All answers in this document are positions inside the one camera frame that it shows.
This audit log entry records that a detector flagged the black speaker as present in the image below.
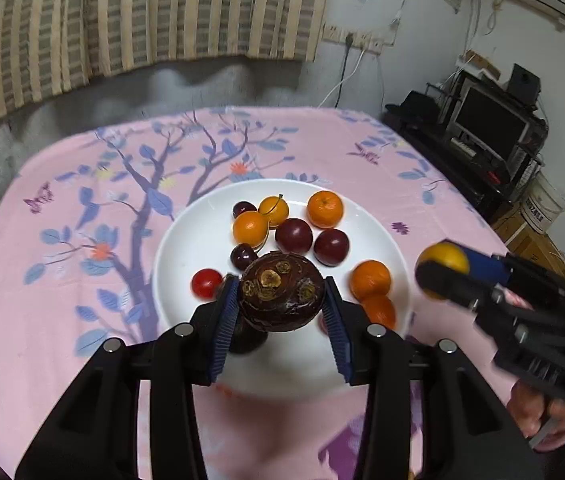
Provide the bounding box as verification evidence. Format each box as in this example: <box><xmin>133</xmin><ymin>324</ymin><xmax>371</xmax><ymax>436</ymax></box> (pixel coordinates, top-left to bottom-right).
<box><xmin>507</xmin><ymin>63</ymin><xmax>542</xmax><ymax>103</ymax></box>

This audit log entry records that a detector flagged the black computer desk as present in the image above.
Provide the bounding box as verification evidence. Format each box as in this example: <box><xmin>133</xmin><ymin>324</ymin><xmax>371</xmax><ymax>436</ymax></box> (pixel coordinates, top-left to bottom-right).
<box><xmin>385</xmin><ymin>70</ymin><xmax>548</xmax><ymax>221</ymax></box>

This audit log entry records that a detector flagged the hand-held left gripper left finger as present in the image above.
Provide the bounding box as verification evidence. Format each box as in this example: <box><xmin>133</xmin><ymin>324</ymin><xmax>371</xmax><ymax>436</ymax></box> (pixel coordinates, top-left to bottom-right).
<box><xmin>15</xmin><ymin>274</ymin><xmax>240</xmax><ymax>480</ymax></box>

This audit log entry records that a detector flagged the flat cardboard box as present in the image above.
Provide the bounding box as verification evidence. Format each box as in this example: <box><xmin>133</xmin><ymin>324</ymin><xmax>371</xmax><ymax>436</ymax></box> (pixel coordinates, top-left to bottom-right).
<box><xmin>462</xmin><ymin>50</ymin><xmax>500</xmax><ymax>80</ymax></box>

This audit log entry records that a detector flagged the black hat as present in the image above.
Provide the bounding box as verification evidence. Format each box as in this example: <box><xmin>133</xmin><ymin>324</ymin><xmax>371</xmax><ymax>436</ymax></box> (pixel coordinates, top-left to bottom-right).
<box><xmin>386</xmin><ymin>91</ymin><xmax>443</xmax><ymax>126</ymax></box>

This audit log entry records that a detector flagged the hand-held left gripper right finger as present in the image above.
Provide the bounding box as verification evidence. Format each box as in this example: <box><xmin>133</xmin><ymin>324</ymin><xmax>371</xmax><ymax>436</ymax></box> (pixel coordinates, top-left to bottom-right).
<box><xmin>323</xmin><ymin>276</ymin><xmax>545</xmax><ymax>480</ymax></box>

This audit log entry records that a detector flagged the dark purple plum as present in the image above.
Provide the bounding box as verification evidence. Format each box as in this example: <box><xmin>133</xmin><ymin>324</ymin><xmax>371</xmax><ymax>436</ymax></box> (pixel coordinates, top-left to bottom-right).
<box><xmin>313</xmin><ymin>228</ymin><xmax>350</xmax><ymax>267</ymax></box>
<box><xmin>275</xmin><ymin>217</ymin><xmax>313</xmax><ymax>254</ymax></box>

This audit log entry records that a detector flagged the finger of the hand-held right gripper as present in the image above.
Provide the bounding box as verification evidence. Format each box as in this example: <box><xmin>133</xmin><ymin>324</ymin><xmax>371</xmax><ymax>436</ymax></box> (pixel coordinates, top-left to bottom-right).
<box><xmin>457</xmin><ymin>245</ymin><xmax>565</xmax><ymax>306</ymax></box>
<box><xmin>415</xmin><ymin>260</ymin><xmax>500</xmax><ymax>318</ymax></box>

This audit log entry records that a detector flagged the white cable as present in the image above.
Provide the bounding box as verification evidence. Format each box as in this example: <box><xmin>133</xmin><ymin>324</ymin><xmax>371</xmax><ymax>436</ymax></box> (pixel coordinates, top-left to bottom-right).
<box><xmin>319</xmin><ymin>47</ymin><xmax>365</xmax><ymax>108</ymax></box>

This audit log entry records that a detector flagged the large orange mandarin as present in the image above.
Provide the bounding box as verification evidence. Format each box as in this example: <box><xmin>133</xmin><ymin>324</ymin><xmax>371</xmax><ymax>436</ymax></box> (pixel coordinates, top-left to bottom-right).
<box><xmin>307</xmin><ymin>190</ymin><xmax>344</xmax><ymax>228</ymax></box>

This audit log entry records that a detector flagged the small orange kumquat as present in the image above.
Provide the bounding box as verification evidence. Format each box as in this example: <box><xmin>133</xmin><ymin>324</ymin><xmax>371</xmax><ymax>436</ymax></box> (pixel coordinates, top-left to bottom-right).
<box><xmin>232</xmin><ymin>211</ymin><xmax>270</xmax><ymax>247</ymax></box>
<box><xmin>350</xmin><ymin>260</ymin><xmax>392</xmax><ymax>301</ymax></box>
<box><xmin>362</xmin><ymin>294</ymin><xmax>397</xmax><ymax>331</ymax></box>
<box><xmin>258</xmin><ymin>196</ymin><xmax>290</xmax><ymax>228</ymax></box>

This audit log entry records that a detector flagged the white bucket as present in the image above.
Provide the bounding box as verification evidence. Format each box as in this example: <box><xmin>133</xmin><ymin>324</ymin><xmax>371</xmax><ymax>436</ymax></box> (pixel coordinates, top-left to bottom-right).
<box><xmin>519</xmin><ymin>172</ymin><xmax>565</xmax><ymax>235</ymax></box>

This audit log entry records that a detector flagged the white wall socket strip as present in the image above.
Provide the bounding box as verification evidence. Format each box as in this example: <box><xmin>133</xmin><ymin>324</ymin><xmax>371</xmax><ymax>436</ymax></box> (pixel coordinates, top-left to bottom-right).
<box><xmin>322</xmin><ymin>23</ymin><xmax>384</xmax><ymax>53</ymax></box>

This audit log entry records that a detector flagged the large brown water chestnut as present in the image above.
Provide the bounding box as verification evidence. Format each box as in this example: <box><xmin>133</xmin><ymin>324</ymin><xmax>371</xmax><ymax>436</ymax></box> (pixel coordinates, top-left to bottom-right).
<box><xmin>238</xmin><ymin>252</ymin><xmax>326</xmax><ymax>333</ymax></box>

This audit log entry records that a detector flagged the pink printed tablecloth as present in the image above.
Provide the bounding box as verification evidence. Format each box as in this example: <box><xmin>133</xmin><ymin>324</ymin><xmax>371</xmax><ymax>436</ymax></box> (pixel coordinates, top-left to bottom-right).
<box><xmin>0</xmin><ymin>106</ymin><xmax>565</xmax><ymax>480</ymax></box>

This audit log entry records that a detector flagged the person's right hand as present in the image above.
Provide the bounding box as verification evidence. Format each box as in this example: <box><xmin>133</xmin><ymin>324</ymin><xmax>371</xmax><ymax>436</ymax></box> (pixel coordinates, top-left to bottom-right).
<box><xmin>507</xmin><ymin>377</ymin><xmax>565</xmax><ymax>453</ymax></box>

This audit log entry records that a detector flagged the computer monitor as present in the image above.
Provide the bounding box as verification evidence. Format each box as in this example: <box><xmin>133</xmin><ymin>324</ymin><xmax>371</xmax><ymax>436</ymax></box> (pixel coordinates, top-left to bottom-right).
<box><xmin>449</xmin><ymin>85</ymin><xmax>530</xmax><ymax>161</ymax></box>

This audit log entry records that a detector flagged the white plate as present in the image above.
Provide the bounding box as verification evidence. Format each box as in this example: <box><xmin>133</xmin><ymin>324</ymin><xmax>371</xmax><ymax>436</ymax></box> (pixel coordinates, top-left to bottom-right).
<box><xmin>152</xmin><ymin>178</ymin><xmax>413</xmax><ymax>401</ymax></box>

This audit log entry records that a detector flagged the beige checked curtain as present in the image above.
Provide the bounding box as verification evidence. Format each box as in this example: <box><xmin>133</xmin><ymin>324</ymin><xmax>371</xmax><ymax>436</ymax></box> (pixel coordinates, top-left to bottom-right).
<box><xmin>0</xmin><ymin>0</ymin><xmax>335</xmax><ymax>129</ymax></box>

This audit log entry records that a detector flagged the yellow tomato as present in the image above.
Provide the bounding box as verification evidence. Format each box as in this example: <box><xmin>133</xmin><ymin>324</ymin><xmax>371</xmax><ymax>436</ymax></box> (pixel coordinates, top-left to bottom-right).
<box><xmin>419</xmin><ymin>241</ymin><xmax>471</xmax><ymax>301</ymax></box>

